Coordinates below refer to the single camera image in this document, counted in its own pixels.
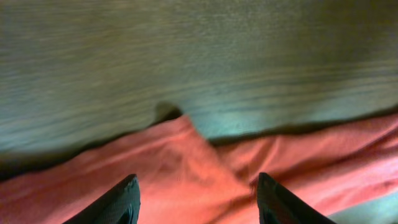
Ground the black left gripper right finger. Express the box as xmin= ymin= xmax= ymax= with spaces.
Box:
xmin=257 ymin=172 xmax=335 ymax=224

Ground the orange printed t-shirt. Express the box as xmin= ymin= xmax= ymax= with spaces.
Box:
xmin=1 ymin=114 xmax=397 ymax=223

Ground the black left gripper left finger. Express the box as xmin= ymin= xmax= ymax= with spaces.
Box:
xmin=64 ymin=174 xmax=141 ymax=224

